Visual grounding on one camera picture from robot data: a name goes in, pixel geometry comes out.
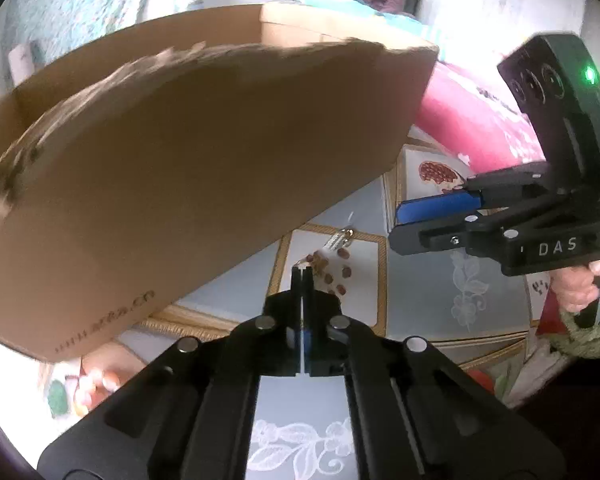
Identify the pink bag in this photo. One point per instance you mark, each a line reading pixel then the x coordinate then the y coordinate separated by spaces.
pixel 470 110

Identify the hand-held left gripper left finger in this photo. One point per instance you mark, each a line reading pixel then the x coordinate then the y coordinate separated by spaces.
pixel 296 310

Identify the person's right forearm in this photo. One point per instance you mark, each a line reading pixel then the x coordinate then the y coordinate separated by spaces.
pixel 595 335

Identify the person's right hand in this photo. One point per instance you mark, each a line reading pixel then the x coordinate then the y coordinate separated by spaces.
pixel 577 290

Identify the teal floral wall cloth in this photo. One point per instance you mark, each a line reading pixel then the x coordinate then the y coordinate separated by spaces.
pixel 80 5

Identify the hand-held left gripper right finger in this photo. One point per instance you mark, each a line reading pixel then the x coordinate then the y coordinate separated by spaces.
pixel 310 310

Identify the fruit print mat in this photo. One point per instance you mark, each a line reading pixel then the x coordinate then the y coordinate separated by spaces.
pixel 430 285

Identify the light blue blanket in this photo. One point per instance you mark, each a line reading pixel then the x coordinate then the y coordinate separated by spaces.
pixel 340 2

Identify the brown cardboard box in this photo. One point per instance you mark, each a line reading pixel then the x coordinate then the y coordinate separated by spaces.
pixel 205 160

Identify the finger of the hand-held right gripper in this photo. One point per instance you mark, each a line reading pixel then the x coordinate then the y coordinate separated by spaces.
pixel 435 207
pixel 430 235

